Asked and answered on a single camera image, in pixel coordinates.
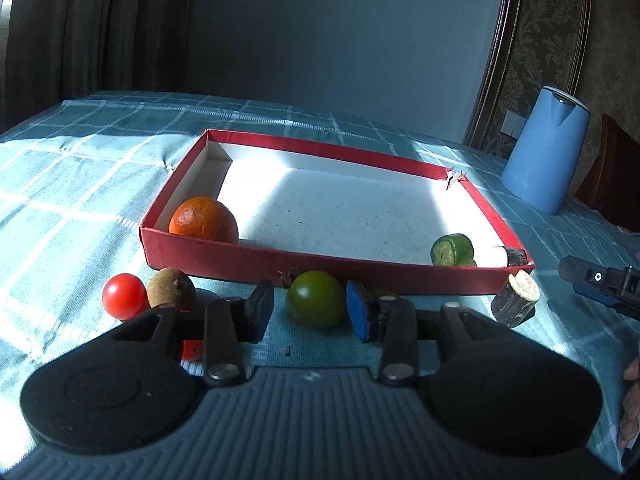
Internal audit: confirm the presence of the white wall switch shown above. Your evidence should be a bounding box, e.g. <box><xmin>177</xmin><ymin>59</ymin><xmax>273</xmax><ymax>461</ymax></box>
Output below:
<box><xmin>501</xmin><ymin>110</ymin><xmax>527</xmax><ymax>137</ymax></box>

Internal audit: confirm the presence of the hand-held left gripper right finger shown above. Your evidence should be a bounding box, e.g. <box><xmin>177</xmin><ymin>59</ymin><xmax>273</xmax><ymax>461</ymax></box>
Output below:
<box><xmin>346</xmin><ymin>280</ymin><xmax>521</xmax><ymax>387</ymax></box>

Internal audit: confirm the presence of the red cardboard box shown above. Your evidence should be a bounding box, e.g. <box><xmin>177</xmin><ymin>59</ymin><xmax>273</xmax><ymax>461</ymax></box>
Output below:
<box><xmin>139</xmin><ymin>129</ymin><xmax>536</xmax><ymax>297</ymax></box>

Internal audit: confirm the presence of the person's right hand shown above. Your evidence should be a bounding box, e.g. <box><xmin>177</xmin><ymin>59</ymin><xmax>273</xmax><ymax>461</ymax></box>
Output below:
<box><xmin>618</xmin><ymin>359</ymin><xmax>640</xmax><ymax>457</ymax></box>

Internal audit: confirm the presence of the brown round fruit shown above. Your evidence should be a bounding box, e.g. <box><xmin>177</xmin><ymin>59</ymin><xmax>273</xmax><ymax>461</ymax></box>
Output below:
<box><xmin>147</xmin><ymin>268</ymin><xmax>197</xmax><ymax>312</ymax></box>

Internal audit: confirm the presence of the orange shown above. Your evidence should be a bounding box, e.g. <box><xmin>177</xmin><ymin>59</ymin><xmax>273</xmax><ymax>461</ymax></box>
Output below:
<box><xmin>169</xmin><ymin>196</ymin><xmax>239</xmax><ymax>244</ymax></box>

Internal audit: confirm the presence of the dark wooden frame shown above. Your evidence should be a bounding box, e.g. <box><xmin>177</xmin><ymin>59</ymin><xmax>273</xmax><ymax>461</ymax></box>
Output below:
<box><xmin>462</xmin><ymin>0</ymin><xmax>593</xmax><ymax>150</ymax></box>

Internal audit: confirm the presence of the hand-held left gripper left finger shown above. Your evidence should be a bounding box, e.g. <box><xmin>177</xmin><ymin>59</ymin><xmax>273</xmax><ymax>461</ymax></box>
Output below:
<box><xmin>112</xmin><ymin>280</ymin><xmax>275</xmax><ymax>387</ymax></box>

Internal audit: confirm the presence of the dark sugarcane piece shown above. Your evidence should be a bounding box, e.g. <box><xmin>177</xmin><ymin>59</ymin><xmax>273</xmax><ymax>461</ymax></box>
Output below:
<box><xmin>491</xmin><ymin>269</ymin><xmax>541</xmax><ymax>329</ymax></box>
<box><xmin>484</xmin><ymin>245</ymin><xmax>530</xmax><ymax>269</ymax></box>

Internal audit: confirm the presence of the blue kettle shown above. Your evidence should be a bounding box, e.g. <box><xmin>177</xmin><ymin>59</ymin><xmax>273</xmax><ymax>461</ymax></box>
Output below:
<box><xmin>500</xmin><ymin>85</ymin><xmax>592</xmax><ymax>216</ymax></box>

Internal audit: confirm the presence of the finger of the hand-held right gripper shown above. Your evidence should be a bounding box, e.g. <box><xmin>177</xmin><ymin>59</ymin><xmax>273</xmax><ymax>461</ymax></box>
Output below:
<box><xmin>558</xmin><ymin>255</ymin><xmax>640</xmax><ymax>319</ymax></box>

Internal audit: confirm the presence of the wooden chair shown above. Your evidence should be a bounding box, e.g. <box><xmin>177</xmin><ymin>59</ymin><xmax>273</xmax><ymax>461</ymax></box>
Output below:
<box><xmin>574</xmin><ymin>113</ymin><xmax>640</xmax><ymax>233</ymax></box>

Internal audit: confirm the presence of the red tomato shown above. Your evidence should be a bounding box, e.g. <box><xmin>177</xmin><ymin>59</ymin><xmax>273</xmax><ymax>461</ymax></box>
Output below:
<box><xmin>102</xmin><ymin>273</ymin><xmax>150</xmax><ymax>320</ymax></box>

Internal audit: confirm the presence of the dark curtain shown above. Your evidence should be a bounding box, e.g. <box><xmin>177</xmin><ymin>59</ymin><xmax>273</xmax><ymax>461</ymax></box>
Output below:
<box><xmin>0</xmin><ymin>0</ymin><xmax>197</xmax><ymax>133</ymax></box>

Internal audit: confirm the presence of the green tomato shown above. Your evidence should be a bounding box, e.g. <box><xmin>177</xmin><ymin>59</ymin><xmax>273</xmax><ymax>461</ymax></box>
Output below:
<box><xmin>287</xmin><ymin>270</ymin><xmax>347</xmax><ymax>329</ymax></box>

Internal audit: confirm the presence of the green cucumber piece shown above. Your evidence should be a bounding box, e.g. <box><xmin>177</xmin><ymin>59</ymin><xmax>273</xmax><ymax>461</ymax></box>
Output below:
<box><xmin>431</xmin><ymin>233</ymin><xmax>476</xmax><ymax>268</ymax></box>

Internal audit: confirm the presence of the blue checked tablecloth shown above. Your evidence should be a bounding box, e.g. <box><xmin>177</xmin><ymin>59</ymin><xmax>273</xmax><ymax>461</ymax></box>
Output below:
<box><xmin>0</xmin><ymin>91</ymin><xmax>640</xmax><ymax>478</ymax></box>

